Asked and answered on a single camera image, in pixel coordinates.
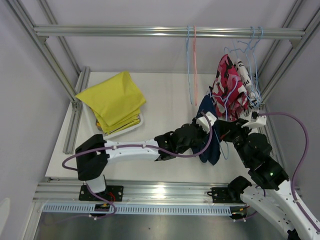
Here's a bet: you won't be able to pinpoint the slotted cable duct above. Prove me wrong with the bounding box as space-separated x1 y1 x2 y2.
42 203 232 216

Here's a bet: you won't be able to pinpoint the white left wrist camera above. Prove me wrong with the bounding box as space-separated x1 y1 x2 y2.
195 111 217 134

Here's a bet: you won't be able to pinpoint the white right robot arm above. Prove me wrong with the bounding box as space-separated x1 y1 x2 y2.
217 119 320 240

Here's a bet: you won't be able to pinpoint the front aluminium mounting rail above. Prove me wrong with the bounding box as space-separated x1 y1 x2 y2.
32 181 306 207

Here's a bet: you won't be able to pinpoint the pink camouflage trousers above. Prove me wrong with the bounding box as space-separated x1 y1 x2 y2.
211 54 249 122

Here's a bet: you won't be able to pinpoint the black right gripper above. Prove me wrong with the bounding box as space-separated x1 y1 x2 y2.
217 118 252 166

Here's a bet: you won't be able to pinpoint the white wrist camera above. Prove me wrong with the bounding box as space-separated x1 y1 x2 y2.
195 111 217 134
241 111 267 129

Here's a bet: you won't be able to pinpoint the pink wire hanger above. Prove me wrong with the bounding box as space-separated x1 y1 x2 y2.
192 25 198 106

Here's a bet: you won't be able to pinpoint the white newspaper print trousers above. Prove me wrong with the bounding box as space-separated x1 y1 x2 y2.
234 58 261 108

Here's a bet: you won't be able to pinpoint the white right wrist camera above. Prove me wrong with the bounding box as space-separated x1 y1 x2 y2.
241 111 267 129

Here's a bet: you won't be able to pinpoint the dark blue denim trousers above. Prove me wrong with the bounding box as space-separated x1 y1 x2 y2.
191 95 221 166

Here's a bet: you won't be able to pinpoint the aluminium hanging rail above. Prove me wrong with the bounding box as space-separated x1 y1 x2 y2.
33 24 306 40

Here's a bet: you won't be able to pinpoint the yellow grey camouflage trousers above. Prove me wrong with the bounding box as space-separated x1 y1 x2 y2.
95 120 103 132

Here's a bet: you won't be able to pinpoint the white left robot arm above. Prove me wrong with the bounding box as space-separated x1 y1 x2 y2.
75 113 217 201

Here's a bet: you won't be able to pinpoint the lime green trousers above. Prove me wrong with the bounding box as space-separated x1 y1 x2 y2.
76 71 147 135

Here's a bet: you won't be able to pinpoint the white plastic basket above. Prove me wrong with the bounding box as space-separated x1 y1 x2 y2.
90 113 144 140

